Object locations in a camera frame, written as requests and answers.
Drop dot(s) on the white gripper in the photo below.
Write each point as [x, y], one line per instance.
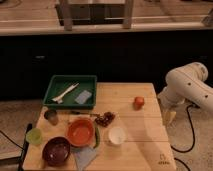
[169, 98]

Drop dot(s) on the red apple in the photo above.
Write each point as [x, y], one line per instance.
[138, 103]

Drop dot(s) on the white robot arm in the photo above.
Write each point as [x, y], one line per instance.
[185, 83]

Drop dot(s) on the white paper cup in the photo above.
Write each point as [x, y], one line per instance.
[117, 135]

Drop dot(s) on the small dark metal cup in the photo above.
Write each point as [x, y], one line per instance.
[51, 116]

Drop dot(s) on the light green cup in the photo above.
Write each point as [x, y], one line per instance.
[34, 136]

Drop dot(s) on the bunch of dark grapes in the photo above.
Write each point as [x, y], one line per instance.
[106, 119]

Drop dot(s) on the green chili pepper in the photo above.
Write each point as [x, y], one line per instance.
[97, 137]

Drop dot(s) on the grey sponge in tray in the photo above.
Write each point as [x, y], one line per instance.
[83, 97]

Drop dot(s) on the orange bowl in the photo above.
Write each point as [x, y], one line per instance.
[80, 132]

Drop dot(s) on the grey blue cloth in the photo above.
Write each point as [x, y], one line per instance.
[83, 156]

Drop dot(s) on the green plastic tray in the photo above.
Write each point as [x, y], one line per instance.
[71, 92]

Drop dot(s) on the white plastic fork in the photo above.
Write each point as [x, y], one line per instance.
[59, 98]

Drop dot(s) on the dark purple bowl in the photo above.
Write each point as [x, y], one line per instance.
[56, 151]

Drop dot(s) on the wooden stool legs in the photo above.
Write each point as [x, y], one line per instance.
[104, 13]

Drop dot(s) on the dark handled knife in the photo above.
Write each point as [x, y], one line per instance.
[85, 113]

